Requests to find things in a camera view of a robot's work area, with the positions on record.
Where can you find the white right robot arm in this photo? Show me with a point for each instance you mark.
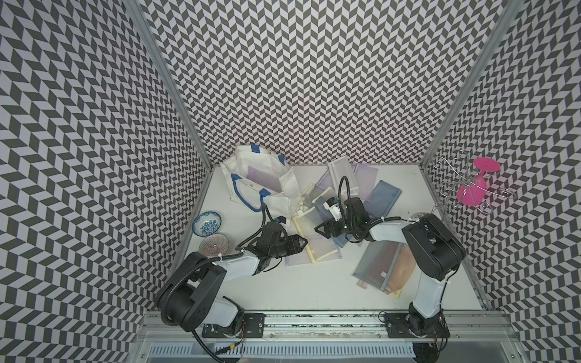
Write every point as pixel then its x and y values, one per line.
pixel 436 251

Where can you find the lilac mesh pouch rear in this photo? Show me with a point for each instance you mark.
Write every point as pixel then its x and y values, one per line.
pixel 365 175

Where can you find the purple mesh pouch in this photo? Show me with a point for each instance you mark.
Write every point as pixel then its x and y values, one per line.
pixel 268 180
pixel 295 258

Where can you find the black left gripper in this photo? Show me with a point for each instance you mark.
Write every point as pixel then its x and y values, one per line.
pixel 294 243

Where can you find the white mesh pencil pouch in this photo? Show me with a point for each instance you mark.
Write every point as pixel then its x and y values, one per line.
pixel 342 167

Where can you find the blue mesh pouch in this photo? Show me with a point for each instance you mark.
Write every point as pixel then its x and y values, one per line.
pixel 326 215

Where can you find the white canvas bag blue handles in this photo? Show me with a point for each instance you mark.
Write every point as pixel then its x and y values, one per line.
pixel 253 195

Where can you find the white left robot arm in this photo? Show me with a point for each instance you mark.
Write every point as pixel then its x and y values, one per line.
pixel 190 297

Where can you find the pink glass dish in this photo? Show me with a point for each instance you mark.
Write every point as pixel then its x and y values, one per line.
pixel 214 245

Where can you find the yellow trim mesh pouch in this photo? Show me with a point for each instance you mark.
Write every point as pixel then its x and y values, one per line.
pixel 319 249

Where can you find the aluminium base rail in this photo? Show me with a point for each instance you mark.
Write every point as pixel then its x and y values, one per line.
pixel 463 325

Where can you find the purple mesh pouch bottom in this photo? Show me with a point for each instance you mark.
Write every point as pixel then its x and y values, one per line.
pixel 295 258

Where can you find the magenta plastic wine glass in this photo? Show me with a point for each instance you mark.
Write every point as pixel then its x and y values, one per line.
pixel 474 188

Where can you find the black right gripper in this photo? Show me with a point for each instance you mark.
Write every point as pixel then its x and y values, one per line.
pixel 327 228

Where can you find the blue patterned ceramic bowl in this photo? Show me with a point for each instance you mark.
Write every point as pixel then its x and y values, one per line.
pixel 206 224

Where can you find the grey mesh pouch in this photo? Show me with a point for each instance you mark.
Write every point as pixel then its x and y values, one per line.
pixel 377 266

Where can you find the dark blue flat pouch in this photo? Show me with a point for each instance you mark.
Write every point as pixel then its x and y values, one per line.
pixel 382 199

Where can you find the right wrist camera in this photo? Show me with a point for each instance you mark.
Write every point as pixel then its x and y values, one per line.
pixel 333 206

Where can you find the silver wire glass rack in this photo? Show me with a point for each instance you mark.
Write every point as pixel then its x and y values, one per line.
pixel 462 167

